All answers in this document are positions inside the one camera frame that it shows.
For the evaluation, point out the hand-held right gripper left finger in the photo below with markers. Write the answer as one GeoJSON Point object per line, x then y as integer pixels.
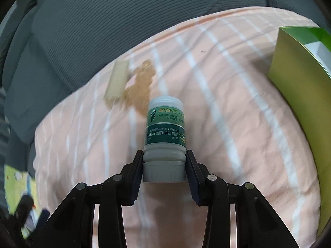
{"type": "Point", "coordinates": [137, 178]}

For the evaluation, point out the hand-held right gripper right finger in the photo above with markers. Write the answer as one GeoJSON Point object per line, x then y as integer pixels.
{"type": "Point", "coordinates": [192, 179]}

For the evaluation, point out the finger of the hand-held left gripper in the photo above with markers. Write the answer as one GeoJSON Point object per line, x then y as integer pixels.
{"type": "Point", "coordinates": [44, 215]}

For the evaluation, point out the green label white bottle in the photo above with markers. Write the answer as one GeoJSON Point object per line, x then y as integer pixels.
{"type": "Point", "coordinates": [164, 134]}

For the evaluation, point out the green cardboard box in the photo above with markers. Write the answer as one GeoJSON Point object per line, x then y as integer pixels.
{"type": "Point", "coordinates": [292, 77]}

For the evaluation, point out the yellow printed cloth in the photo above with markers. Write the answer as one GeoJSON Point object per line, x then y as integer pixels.
{"type": "Point", "coordinates": [15, 186]}

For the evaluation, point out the pink striped blanket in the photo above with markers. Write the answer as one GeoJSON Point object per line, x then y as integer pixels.
{"type": "Point", "coordinates": [232, 134]}

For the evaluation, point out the beige snowflake ornament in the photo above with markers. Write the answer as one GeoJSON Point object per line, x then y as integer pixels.
{"type": "Point", "coordinates": [141, 87]}

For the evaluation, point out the pale yellow bar packet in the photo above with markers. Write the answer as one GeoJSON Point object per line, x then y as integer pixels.
{"type": "Point", "coordinates": [116, 82]}

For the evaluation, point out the grey ribbed sofa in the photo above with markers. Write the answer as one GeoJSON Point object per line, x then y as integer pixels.
{"type": "Point", "coordinates": [103, 31]}

